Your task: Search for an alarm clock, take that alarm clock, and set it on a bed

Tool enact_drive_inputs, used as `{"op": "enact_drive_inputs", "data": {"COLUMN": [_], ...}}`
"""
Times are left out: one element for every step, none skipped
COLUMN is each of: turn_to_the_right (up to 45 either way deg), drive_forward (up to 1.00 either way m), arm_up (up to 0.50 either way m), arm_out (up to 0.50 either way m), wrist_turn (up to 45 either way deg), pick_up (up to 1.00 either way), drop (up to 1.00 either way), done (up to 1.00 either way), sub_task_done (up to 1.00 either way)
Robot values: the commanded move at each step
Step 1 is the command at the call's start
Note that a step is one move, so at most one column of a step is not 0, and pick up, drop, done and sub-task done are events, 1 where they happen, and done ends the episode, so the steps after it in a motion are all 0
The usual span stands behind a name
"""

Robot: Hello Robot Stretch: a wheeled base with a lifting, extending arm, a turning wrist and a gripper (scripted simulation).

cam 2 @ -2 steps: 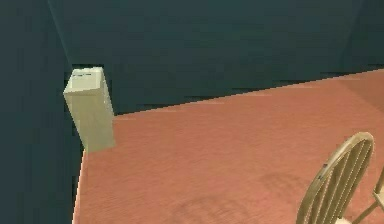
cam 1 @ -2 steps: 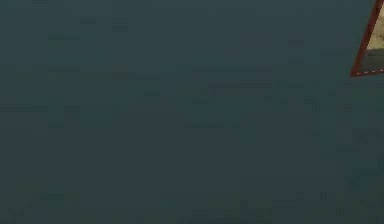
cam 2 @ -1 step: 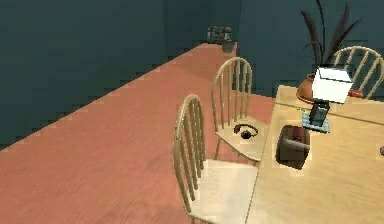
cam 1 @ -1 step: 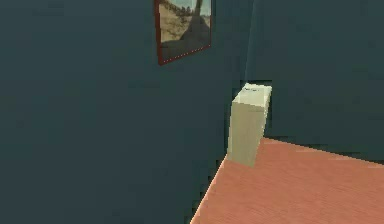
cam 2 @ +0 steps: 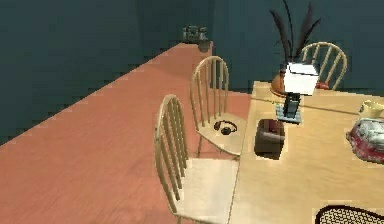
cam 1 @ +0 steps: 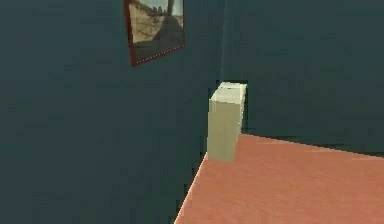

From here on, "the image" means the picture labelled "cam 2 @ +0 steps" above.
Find red and grey dish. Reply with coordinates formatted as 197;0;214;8
345;117;384;164

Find black headphones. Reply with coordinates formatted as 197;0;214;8
213;120;239;136

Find dark leafy plant orange pot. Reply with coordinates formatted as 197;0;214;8
269;0;322;98

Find black dotted round object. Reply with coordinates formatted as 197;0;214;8
314;205;384;224

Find pale yellow bowl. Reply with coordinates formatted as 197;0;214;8
358;99;384;120

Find pale wooden dining table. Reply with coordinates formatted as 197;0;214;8
227;80;384;224

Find pale wooden spindle-back chair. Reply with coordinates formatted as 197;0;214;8
153;94;240;224
190;55;248;158
298;41;348;91

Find white shade table lamp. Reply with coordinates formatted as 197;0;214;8
275;61;320;126

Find grey metal object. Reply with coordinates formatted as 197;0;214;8
181;25;212;53

